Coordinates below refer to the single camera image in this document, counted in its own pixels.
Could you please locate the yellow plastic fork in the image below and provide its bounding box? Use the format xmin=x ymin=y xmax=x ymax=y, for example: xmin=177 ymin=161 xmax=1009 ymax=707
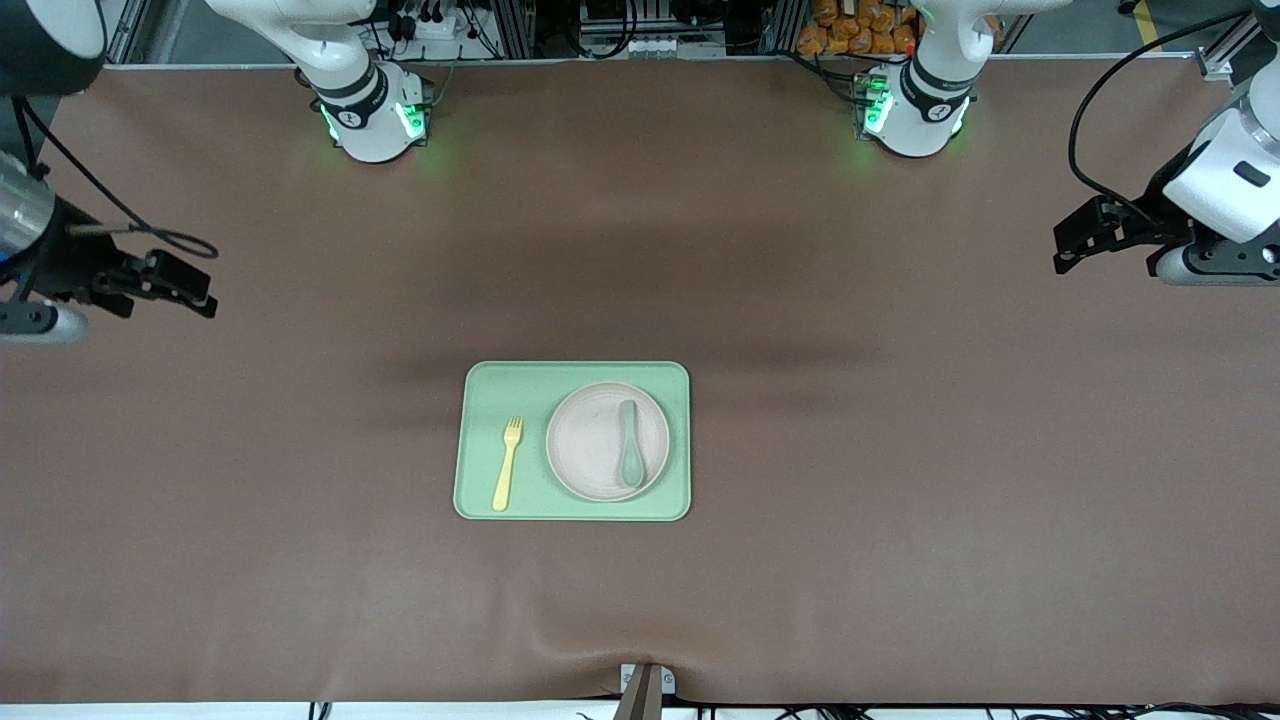
xmin=491 ymin=416 xmax=525 ymax=512

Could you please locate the beige round plate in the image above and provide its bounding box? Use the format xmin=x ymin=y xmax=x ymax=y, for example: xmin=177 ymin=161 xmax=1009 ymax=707
xmin=546 ymin=381 xmax=670 ymax=503

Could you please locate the brown table cover mat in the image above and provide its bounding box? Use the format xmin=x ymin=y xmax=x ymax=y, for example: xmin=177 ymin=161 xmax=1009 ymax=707
xmin=0 ymin=58 xmax=1280 ymax=706

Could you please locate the orange packaged snacks pile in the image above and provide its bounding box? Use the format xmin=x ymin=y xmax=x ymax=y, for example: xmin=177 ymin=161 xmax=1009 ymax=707
xmin=797 ymin=0 xmax=1001 ymax=58

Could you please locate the light green rectangular tray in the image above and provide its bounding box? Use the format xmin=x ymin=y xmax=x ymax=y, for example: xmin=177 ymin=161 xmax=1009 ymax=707
xmin=453 ymin=361 xmax=692 ymax=522

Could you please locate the white power strip with plugs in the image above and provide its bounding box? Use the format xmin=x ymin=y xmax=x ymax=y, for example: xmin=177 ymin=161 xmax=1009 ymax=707
xmin=385 ymin=5 xmax=481 ymax=46

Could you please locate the white long socket strip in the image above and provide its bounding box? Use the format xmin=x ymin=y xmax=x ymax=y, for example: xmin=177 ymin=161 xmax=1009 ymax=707
xmin=585 ymin=36 xmax=727 ymax=60

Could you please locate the grey-green plastic spoon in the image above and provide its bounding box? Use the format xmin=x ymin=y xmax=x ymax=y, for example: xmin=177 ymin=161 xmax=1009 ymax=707
xmin=618 ymin=399 xmax=646 ymax=489

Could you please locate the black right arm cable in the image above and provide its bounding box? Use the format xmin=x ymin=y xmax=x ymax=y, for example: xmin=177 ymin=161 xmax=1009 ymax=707
xmin=14 ymin=94 xmax=219 ymax=260

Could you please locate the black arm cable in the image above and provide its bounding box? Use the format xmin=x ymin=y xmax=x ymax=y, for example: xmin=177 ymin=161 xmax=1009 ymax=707
xmin=14 ymin=94 xmax=219 ymax=260
xmin=1068 ymin=10 xmax=1253 ymax=218

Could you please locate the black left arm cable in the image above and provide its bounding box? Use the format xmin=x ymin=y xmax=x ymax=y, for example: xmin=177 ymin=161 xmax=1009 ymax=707
xmin=1068 ymin=10 xmax=1253 ymax=218

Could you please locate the aluminium frame profile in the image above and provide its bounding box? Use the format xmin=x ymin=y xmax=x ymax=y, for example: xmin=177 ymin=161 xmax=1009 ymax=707
xmin=100 ymin=0 xmax=151 ymax=68
xmin=1195 ymin=10 xmax=1251 ymax=83

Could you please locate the brown camera mount post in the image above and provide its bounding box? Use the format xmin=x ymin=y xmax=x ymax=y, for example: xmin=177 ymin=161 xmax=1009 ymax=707
xmin=612 ymin=664 xmax=664 ymax=720

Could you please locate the silver table edge bracket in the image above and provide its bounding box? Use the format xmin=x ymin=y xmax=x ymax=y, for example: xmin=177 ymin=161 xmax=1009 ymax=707
xmin=618 ymin=662 xmax=678 ymax=697

